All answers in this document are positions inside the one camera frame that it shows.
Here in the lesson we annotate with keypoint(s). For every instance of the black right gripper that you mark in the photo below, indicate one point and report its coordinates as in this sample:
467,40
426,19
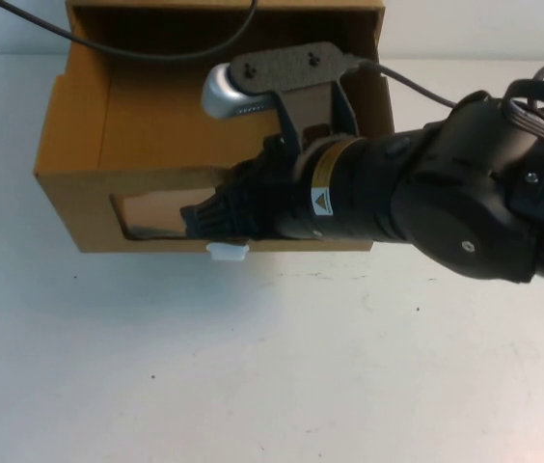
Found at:
277,202

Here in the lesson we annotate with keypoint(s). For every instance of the brown cardboard windowed drawer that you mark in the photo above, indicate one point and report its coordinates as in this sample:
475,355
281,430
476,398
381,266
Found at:
84,207

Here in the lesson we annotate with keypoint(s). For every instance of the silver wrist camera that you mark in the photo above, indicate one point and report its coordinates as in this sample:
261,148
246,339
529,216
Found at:
219,91

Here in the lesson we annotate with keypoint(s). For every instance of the dark camera mount bracket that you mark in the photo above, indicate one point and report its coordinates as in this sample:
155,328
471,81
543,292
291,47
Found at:
291,67

